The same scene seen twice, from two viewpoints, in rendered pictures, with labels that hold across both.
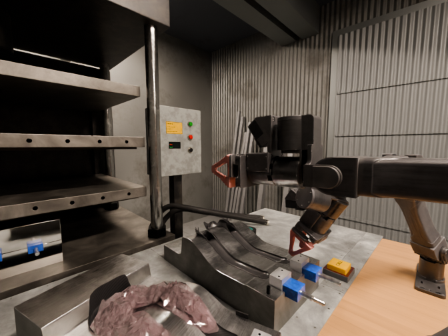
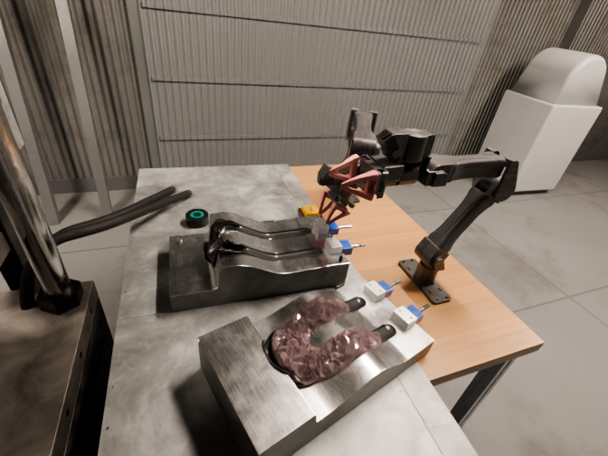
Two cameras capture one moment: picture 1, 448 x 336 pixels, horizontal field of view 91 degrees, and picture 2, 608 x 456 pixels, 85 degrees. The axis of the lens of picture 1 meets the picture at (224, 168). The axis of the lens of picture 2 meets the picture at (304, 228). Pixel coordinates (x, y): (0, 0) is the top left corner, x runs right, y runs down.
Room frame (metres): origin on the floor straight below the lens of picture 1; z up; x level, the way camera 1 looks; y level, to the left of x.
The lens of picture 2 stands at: (0.32, 0.65, 1.51)
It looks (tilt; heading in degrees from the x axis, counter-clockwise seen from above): 34 degrees down; 292
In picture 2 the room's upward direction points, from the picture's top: 8 degrees clockwise
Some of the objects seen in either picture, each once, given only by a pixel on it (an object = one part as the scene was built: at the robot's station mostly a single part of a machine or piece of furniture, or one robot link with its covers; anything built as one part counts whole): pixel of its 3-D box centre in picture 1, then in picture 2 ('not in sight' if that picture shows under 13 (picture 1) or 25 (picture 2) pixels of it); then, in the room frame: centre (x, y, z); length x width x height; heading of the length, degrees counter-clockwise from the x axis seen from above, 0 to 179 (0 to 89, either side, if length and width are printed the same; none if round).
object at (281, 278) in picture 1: (297, 291); (346, 247); (0.51, -0.18, 0.89); 0.13 x 0.05 x 0.05; 46
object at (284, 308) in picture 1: (233, 253); (257, 251); (0.74, -0.03, 0.87); 0.50 x 0.26 x 0.14; 45
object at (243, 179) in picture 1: (263, 170); (381, 175); (0.44, -0.08, 1.20); 0.10 x 0.07 x 0.07; 137
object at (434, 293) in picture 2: not in sight; (426, 271); (0.26, -0.28, 0.84); 0.20 x 0.07 x 0.08; 137
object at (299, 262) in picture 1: (315, 273); (333, 228); (0.58, -0.26, 0.89); 0.13 x 0.05 x 0.05; 45
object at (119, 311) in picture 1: (151, 311); (327, 331); (0.43, 0.15, 0.90); 0.26 x 0.18 x 0.08; 62
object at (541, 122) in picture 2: not in sight; (539, 124); (-0.43, -3.66, 0.70); 0.70 x 0.63 x 1.39; 47
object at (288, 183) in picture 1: (291, 168); (403, 170); (0.40, -0.12, 1.21); 0.07 x 0.06 x 0.07; 47
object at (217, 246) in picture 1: (234, 242); (263, 239); (0.72, -0.04, 0.92); 0.35 x 0.16 x 0.09; 45
